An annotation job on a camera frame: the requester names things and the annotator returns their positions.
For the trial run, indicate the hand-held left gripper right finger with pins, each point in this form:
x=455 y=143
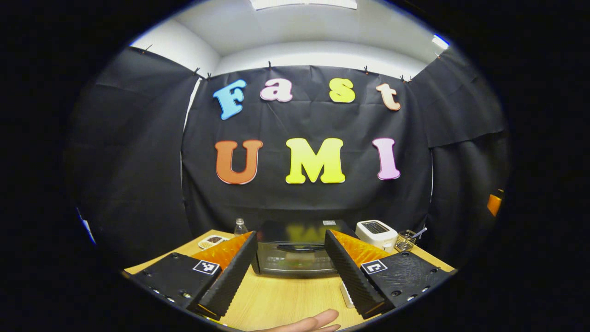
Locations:
x=351 y=276

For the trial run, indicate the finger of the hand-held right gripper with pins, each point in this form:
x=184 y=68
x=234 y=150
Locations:
x=494 y=204

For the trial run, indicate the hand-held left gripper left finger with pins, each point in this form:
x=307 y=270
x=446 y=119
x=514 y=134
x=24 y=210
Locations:
x=233 y=276

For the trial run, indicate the black electric oven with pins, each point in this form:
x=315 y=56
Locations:
x=295 y=263

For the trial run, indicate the white plastic tray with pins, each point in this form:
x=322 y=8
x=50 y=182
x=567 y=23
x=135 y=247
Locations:
x=346 y=297

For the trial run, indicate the white divided seasoning dish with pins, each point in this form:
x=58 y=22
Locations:
x=213 y=240

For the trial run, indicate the clear plastic water bottle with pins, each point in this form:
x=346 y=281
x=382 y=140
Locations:
x=240 y=229

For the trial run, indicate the white toaster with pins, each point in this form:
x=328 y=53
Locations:
x=375 y=233

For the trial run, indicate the metal spoon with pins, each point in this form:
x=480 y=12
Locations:
x=419 y=232

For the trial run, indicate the black backdrop cloth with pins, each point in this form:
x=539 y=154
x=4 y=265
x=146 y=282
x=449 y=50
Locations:
x=276 y=124

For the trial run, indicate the small ceiling light panel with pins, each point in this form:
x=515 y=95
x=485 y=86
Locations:
x=440 y=42

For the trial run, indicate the large ceiling light panel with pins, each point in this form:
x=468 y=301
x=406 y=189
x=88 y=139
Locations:
x=304 y=3

